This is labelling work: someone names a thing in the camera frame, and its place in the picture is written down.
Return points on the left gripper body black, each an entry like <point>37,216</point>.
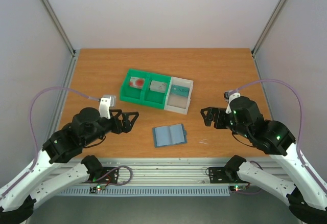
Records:
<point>117,128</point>

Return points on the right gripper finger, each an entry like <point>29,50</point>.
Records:
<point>208,118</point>
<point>208,111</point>

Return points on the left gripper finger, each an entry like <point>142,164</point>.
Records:
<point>118,113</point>
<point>128,124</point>

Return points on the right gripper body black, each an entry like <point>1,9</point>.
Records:
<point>218,118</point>

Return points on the white translucent bin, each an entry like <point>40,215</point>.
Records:
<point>178,104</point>

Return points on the teal leather card holder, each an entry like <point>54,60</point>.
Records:
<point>169,135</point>

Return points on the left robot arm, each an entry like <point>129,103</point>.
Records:
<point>31,188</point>

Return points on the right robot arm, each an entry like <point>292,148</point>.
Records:
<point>305,193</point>

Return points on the teal VIP card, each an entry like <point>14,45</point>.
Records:
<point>179,91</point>

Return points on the card with red circles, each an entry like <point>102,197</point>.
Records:
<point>136,82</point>

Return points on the grey card in bin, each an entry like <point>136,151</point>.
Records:
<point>158,86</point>

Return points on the green bin left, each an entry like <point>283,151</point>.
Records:
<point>133,95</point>

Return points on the green bin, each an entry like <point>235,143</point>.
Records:
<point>153,97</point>
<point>133,95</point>

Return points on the green bin middle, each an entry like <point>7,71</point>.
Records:
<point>153,97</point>

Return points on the left status board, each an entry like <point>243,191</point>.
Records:
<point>96,189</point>

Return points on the status board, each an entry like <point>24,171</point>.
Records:
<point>96,189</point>
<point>237,188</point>

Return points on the right status board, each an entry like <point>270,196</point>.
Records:
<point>237,188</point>

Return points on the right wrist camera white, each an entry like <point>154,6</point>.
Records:
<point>228,97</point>

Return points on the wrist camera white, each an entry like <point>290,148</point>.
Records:
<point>106,103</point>
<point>228,97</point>

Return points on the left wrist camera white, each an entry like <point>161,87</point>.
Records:
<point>106,103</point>

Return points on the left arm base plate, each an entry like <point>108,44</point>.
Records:
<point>111,174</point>

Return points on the aluminium rail front frame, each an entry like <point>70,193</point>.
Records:
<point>173,171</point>

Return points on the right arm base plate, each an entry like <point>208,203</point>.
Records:
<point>218,175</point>

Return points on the grey slotted cable duct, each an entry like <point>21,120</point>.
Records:
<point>147,191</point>

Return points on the right aluminium frame post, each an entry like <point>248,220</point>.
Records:
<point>268,26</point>

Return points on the aluminium frame post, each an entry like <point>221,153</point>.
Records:
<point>268,26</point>
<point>50,11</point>

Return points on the left aluminium frame post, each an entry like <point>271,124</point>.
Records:
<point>50,11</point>

